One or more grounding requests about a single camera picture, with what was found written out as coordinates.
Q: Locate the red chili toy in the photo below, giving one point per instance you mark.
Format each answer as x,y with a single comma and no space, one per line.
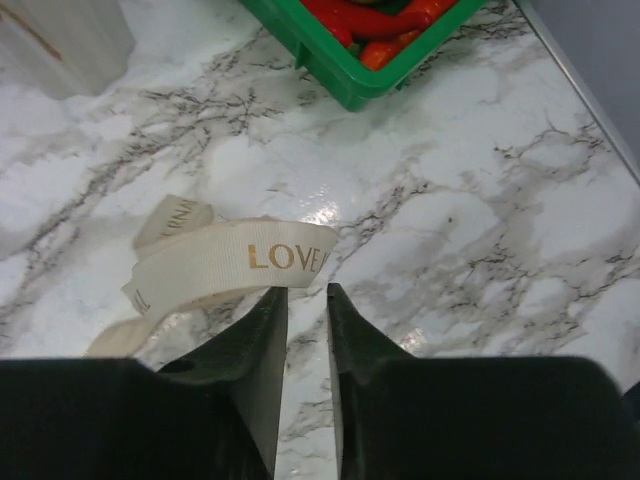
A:
386,34

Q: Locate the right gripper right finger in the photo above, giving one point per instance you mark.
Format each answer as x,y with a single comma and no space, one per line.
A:
398,416

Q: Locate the cream ribbon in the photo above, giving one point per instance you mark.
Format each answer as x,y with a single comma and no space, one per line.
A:
187,260

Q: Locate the white ribbed vase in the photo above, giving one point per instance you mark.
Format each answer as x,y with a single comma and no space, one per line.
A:
66,48

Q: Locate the green plastic tray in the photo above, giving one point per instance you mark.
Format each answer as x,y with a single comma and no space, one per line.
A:
350,83

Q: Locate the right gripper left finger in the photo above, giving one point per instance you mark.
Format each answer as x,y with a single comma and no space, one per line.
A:
211,414

